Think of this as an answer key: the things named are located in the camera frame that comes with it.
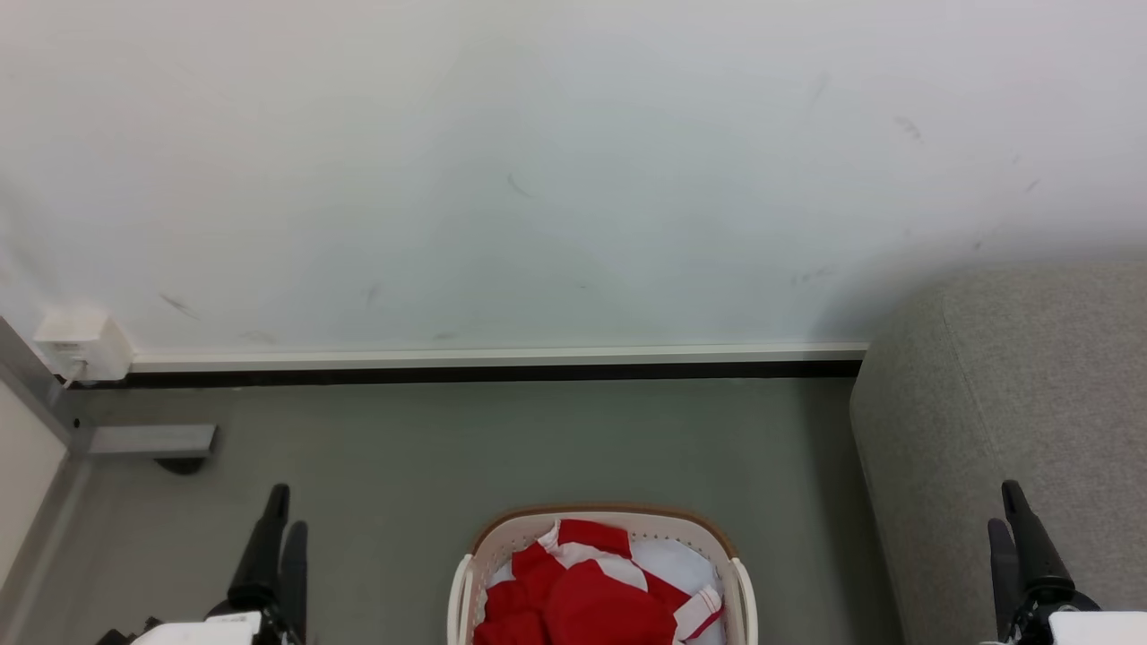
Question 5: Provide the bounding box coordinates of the white plastic laundry basket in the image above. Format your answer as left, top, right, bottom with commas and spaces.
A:
446, 503, 759, 645

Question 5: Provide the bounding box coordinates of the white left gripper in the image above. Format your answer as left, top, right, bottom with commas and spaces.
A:
125, 484, 309, 645

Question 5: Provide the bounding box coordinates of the red and white garment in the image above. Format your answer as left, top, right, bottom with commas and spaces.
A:
472, 518, 725, 645

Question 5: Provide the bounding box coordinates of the grey metal partition frame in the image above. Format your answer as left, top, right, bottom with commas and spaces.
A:
0, 315, 219, 460

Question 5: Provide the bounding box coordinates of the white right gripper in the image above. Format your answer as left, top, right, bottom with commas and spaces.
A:
984, 480, 1147, 645

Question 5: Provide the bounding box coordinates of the grey fabric sofa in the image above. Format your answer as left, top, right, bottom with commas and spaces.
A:
849, 262, 1147, 645

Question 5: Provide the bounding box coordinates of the white and black baseboard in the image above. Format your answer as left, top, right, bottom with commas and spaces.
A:
67, 341, 870, 391

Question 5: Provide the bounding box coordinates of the white wall socket box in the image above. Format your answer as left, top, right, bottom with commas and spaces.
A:
33, 308, 134, 384

